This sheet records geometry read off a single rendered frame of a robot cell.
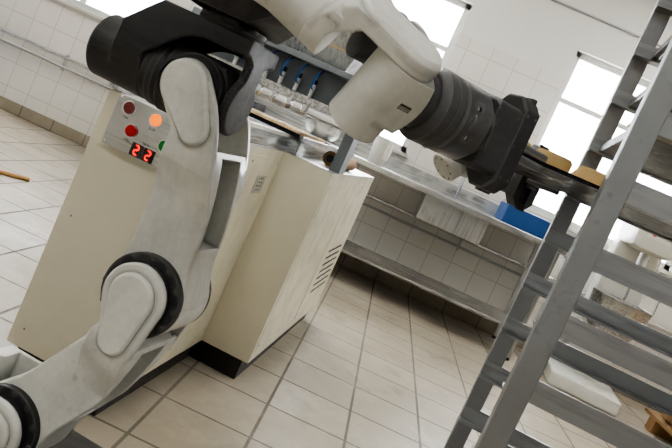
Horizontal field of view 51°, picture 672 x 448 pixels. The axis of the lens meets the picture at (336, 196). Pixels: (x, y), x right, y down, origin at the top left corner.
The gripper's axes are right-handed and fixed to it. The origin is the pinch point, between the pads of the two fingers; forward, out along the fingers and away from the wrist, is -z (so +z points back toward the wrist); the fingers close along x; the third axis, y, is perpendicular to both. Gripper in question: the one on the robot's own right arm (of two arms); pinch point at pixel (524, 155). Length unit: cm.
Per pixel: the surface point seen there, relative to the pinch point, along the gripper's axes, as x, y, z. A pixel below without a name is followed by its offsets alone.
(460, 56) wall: 91, 389, -283
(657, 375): -17.7, -17.8, -17.2
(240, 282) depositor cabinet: -69, 155, -55
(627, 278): -8.7, -12.4, -11.7
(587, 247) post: -7.3, -10.2, -5.3
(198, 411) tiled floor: -104, 122, -42
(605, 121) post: 14.5, 22.0, -36.8
